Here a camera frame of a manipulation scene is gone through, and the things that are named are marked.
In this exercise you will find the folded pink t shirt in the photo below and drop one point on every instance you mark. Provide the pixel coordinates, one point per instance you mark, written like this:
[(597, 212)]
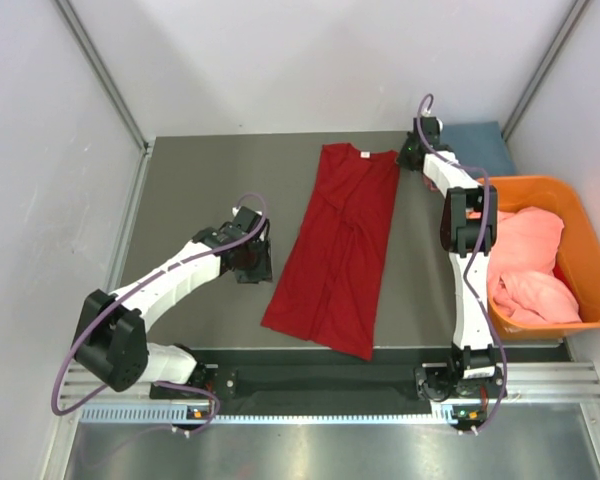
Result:
[(429, 184)]

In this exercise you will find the folded blue t shirt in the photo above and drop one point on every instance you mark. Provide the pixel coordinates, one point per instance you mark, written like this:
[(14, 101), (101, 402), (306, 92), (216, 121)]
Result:
[(480, 145)]

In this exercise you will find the grey slotted cable duct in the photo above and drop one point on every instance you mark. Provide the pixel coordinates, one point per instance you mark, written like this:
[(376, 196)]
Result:
[(184, 414)]

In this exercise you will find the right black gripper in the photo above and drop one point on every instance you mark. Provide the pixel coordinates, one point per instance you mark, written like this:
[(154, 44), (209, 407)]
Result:
[(402, 159)]

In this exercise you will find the red t shirt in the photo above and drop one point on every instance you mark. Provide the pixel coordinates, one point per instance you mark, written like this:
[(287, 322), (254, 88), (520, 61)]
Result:
[(328, 291)]

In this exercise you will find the aluminium frame post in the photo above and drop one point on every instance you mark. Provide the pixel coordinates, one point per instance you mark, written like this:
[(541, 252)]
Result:
[(575, 13), (72, 20)]

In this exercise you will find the right aluminium frame post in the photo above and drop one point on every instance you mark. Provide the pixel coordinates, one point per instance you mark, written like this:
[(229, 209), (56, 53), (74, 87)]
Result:
[(575, 13)]

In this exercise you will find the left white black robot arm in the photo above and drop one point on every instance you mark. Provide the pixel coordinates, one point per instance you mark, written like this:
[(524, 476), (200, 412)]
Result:
[(111, 335)]

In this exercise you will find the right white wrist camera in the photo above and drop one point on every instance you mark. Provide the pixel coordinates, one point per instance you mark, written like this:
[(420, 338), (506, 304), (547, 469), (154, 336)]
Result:
[(427, 114)]

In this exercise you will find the left aluminium frame post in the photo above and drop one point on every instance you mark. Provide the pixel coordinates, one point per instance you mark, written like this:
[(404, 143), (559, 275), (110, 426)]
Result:
[(72, 20)]

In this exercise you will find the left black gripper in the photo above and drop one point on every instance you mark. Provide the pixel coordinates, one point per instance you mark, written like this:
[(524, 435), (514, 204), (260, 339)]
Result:
[(263, 271)]

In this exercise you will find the orange plastic bin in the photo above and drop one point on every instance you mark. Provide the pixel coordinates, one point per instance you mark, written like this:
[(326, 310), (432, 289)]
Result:
[(578, 255)]

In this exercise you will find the crumpled pink t shirt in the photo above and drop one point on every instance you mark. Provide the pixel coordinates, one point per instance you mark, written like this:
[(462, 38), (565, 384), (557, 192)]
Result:
[(521, 278)]

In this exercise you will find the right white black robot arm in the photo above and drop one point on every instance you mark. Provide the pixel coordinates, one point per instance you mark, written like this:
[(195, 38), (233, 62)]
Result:
[(468, 232)]

